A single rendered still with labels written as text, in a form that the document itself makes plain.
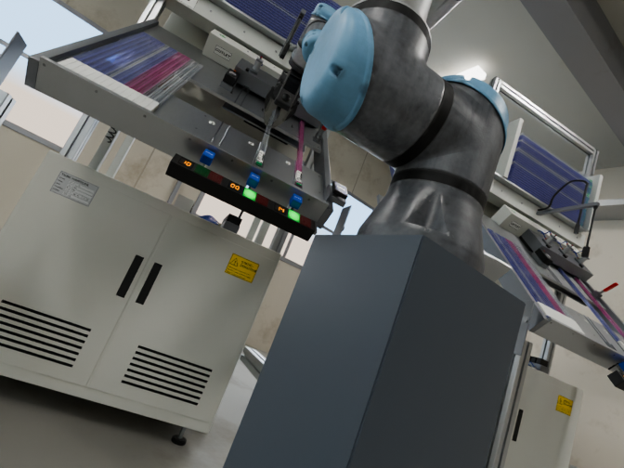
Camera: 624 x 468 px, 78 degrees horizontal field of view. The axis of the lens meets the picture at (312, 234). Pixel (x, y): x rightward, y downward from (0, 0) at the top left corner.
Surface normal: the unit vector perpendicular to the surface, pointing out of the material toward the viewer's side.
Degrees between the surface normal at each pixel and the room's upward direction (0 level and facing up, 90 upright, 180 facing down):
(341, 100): 149
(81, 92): 134
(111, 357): 90
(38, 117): 90
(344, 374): 90
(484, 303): 90
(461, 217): 72
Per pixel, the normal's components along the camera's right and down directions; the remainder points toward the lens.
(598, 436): -0.77, -0.43
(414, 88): 0.36, 0.07
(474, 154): 0.25, -0.14
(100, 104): 0.00, 0.57
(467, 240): 0.53, -0.32
